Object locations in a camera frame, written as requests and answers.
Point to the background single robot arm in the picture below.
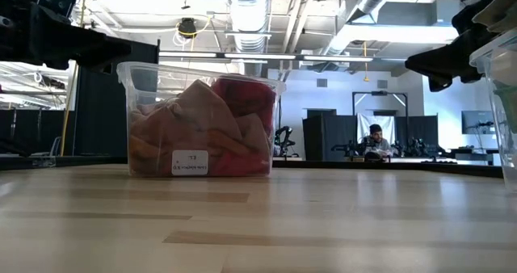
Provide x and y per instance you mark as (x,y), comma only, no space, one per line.
(284,139)

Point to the white hanging sheet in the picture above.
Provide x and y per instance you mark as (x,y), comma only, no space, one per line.
(363,121)

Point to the white checked towel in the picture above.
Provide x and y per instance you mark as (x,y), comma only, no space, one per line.
(505,69)

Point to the black table frame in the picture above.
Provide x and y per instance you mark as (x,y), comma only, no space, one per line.
(81,162)

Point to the yellow hanging pendant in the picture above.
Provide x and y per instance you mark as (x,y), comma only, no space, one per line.
(366,79)

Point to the person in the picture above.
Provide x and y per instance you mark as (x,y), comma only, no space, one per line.
(377,141)

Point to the beige tan towel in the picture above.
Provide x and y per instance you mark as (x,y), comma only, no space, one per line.
(202,107)

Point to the clothes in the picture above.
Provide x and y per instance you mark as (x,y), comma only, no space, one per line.
(161,144)

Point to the black partition panels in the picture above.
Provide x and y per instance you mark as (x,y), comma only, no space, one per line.
(323,135)

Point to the computer monitor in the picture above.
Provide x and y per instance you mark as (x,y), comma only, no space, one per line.
(476,119)

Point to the black curtain panel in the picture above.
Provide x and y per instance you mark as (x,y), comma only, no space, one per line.
(97,111)

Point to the black frame stand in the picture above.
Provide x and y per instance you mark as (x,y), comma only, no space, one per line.
(379,93)

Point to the light green towel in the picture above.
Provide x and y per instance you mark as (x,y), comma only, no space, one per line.
(507,107)

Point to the background dark table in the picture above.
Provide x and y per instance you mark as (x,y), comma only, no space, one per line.
(472,154)

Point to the silver spiral ceiling duct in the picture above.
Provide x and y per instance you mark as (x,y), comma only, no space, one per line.
(248,14)

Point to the grey rectangular ceiling duct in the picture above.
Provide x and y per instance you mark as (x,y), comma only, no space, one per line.
(420,13)

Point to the pale grey towel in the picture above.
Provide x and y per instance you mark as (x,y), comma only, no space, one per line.
(498,10)

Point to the mauve pink towel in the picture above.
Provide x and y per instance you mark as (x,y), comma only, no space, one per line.
(254,135)

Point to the clear plastic bin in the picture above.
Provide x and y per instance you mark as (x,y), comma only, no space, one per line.
(137,87)
(484,59)

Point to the background black robot arms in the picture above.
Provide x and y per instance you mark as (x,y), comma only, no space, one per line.
(416,148)

